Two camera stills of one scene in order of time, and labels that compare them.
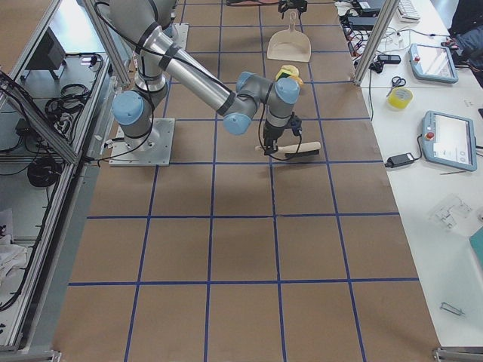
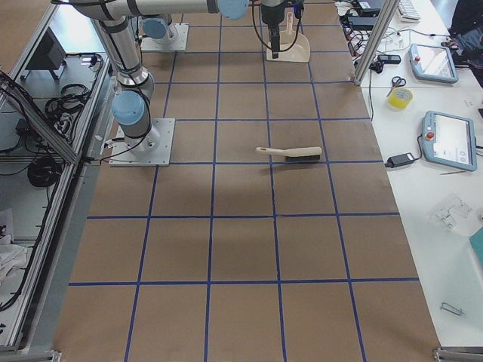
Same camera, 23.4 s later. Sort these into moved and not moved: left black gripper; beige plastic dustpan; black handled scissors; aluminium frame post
Moved: left black gripper
Not moved: beige plastic dustpan; aluminium frame post; black handled scissors
